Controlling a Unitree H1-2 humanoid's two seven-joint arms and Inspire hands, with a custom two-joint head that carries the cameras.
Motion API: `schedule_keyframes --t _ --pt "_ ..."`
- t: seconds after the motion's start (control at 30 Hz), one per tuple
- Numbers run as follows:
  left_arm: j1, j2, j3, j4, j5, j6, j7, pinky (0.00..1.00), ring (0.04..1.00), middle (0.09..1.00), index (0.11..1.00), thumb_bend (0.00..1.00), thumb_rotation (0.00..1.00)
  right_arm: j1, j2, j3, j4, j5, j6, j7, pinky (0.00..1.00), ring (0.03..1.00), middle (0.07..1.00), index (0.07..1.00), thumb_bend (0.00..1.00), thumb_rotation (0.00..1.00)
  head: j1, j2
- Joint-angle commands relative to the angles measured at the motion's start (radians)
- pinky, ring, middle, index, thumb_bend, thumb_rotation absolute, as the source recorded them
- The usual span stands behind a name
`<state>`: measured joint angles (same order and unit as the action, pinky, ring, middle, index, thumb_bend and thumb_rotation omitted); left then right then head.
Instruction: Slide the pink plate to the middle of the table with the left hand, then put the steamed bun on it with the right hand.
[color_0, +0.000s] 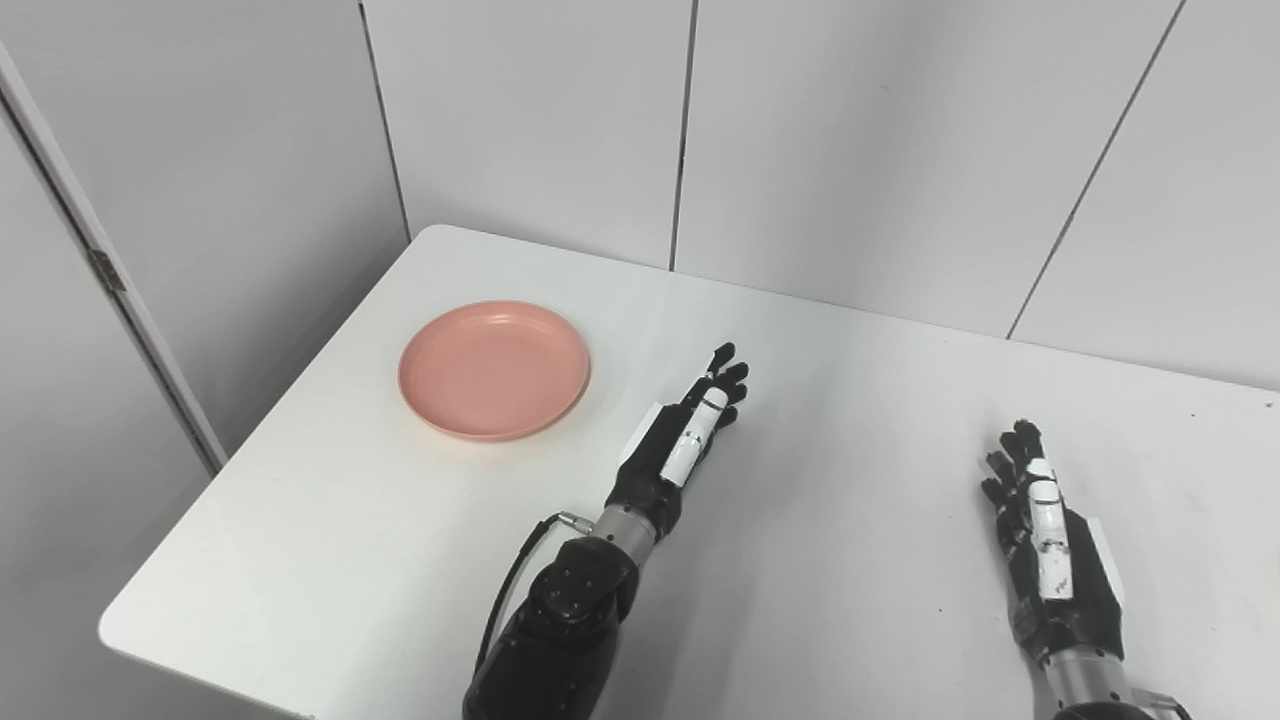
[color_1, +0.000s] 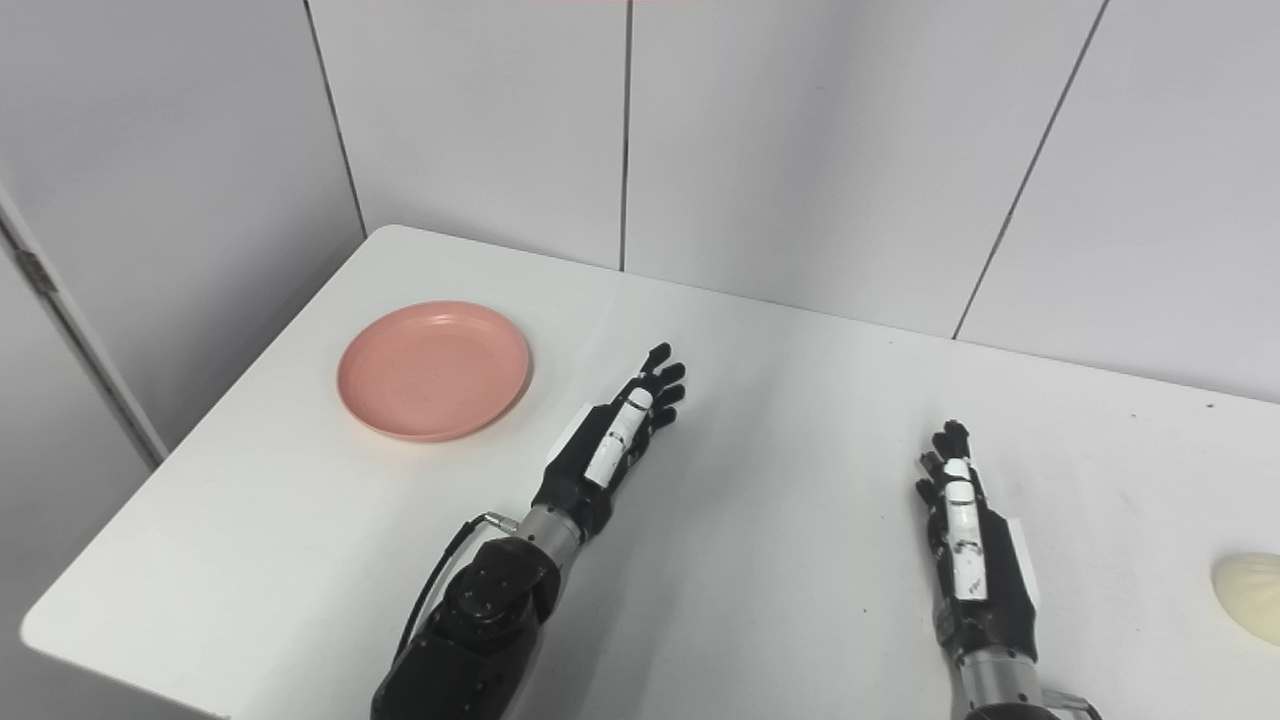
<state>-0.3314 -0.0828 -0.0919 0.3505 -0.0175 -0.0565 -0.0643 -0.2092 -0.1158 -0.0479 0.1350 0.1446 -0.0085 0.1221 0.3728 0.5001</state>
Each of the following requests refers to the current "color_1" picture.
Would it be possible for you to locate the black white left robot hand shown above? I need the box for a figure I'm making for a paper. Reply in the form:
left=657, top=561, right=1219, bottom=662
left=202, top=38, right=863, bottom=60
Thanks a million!
left=532, top=343, right=688, bottom=546

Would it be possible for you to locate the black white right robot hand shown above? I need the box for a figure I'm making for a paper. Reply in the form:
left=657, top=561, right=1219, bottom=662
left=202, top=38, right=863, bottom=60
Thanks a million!
left=915, top=420, right=1041, bottom=669

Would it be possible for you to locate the pink round plate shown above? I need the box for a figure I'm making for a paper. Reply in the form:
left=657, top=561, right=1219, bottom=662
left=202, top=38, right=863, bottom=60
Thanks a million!
left=337, top=301, right=532, bottom=443

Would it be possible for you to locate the pale steamed bun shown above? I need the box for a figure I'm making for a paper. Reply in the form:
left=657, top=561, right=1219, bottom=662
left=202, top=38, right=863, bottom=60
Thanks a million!
left=1211, top=552, right=1280, bottom=646

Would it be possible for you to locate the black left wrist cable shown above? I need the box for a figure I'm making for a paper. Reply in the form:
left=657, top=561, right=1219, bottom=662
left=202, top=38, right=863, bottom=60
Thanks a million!
left=395, top=512, right=519, bottom=666

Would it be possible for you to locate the grey wall panel hinge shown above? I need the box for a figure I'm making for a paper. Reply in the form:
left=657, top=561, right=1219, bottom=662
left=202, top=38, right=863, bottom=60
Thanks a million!
left=18, top=250, right=59, bottom=296

